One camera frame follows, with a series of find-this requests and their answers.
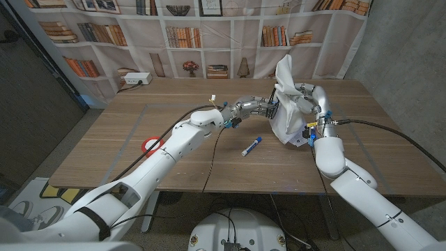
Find white power strip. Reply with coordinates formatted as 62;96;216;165
123;72;153;86

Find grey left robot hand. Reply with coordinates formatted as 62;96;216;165
222;96;279;128

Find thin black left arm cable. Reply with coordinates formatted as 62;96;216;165
109;125;226;229

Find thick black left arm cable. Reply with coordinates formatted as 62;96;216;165
111;104;217;183

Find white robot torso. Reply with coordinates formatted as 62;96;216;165
187;208;289;251

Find white cleaning cloth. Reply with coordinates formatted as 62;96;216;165
270;54;309;147

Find white floor mat with prints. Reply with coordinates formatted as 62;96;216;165
6;177;105;227

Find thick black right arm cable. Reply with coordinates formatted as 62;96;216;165
333;118;446;172

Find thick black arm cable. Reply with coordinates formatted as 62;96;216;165
333;118;446;172
111;104;217;183

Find red ribbon reel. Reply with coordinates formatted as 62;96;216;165
141;136;164;158

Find printed bookshelf backdrop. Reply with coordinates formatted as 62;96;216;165
22;0;372;105

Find black round grille under table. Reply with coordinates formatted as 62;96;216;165
160;191;184;206

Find black door handle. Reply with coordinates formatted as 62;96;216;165
0;29;21;45

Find black power strip cable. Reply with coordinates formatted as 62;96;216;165
116;80;144;94

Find black torso cable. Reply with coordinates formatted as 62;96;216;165
212;208;238;243

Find blue and white marker pen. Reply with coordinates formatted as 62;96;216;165
241;136;263;157

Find black sunglasses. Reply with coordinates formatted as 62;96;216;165
266;89;279;119

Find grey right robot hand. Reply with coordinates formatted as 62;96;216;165
295;82;337;138

